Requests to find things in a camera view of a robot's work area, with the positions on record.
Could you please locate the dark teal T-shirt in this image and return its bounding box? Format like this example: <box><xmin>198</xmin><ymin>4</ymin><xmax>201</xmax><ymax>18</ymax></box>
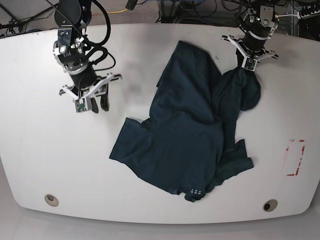
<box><xmin>109</xmin><ymin>41</ymin><xmax>261</xmax><ymax>202</ymax></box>

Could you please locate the right table cable grommet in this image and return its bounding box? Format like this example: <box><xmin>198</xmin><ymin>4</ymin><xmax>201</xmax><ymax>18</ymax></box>
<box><xmin>263</xmin><ymin>199</ymin><xmax>278</xmax><ymax>212</ymax></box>

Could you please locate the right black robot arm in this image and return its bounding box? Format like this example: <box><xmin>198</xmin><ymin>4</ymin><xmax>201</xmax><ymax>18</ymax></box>
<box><xmin>52</xmin><ymin>0</ymin><xmax>122</xmax><ymax>114</ymax></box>

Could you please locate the white power strip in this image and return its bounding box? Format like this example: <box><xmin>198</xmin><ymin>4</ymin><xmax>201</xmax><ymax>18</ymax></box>
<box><xmin>297</xmin><ymin>5</ymin><xmax>320</xmax><ymax>19</ymax></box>

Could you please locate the left table cable grommet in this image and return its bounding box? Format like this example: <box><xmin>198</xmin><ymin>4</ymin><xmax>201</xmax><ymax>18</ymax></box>
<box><xmin>44</xmin><ymin>194</ymin><xmax>59</xmax><ymax>207</ymax></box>

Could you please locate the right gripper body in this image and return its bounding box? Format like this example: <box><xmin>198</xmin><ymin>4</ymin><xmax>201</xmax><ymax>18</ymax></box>
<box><xmin>52</xmin><ymin>27</ymin><xmax>122</xmax><ymax>102</ymax></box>

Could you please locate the black tripod leg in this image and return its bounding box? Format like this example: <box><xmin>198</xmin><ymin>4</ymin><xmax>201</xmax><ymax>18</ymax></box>
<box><xmin>0</xmin><ymin>0</ymin><xmax>57</xmax><ymax>30</ymax></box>

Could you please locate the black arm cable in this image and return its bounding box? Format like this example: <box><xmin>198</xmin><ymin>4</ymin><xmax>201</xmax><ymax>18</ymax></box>
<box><xmin>84</xmin><ymin>0</ymin><xmax>117</xmax><ymax>73</ymax></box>

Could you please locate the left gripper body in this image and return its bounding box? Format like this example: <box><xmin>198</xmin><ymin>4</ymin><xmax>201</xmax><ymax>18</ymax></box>
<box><xmin>221</xmin><ymin>6</ymin><xmax>279</xmax><ymax>64</ymax></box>

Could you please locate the table cable grommet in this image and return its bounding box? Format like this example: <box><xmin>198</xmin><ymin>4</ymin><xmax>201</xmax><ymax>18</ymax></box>
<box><xmin>44</xmin><ymin>194</ymin><xmax>59</xmax><ymax>207</ymax></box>
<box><xmin>263</xmin><ymin>199</ymin><xmax>278</xmax><ymax>212</ymax></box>

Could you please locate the red tape rectangle marking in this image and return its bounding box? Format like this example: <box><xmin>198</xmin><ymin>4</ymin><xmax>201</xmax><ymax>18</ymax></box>
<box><xmin>283</xmin><ymin>139</ymin><xmax>306</xmax><ymax>177</ymax></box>

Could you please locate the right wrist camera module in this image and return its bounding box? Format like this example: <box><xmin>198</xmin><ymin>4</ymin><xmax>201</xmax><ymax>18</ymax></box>
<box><xmin>73</xmin><ymin>97</ymin><xmax>93</xmax><ymax>113</ymax></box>

